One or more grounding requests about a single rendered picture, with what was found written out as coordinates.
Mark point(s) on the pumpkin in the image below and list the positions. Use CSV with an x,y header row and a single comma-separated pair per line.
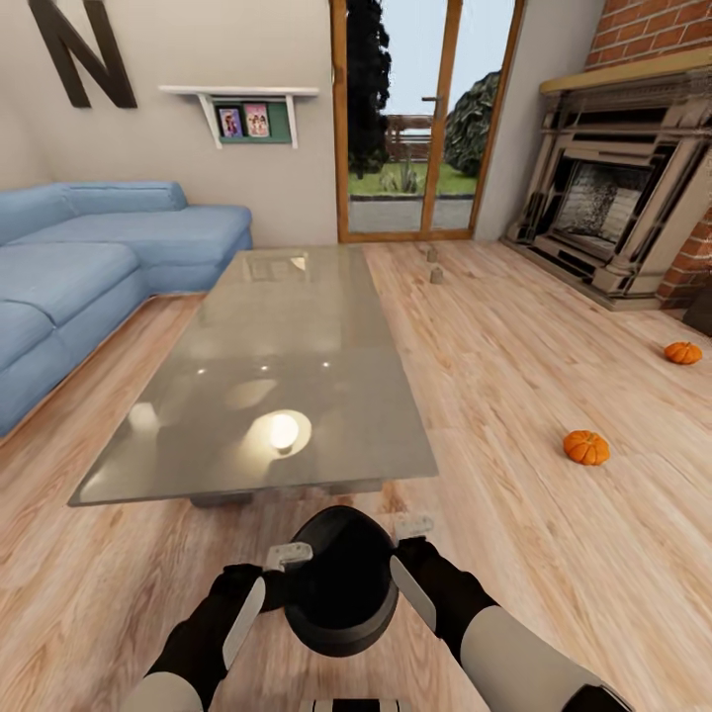
x,y
683,353
586,447

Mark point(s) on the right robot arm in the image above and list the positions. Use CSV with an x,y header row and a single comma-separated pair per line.
x,y
512,669

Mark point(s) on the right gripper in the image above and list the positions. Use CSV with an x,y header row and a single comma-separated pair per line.
x,y
382,563

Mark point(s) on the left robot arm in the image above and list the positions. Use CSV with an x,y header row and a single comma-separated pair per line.
x,y
199,652

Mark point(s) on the door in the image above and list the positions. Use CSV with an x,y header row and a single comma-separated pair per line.
x,y
418,89

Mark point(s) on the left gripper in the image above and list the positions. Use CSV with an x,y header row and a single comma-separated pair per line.
x,y
292,588

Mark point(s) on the cauldron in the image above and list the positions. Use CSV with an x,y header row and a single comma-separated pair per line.
x,y
353,605

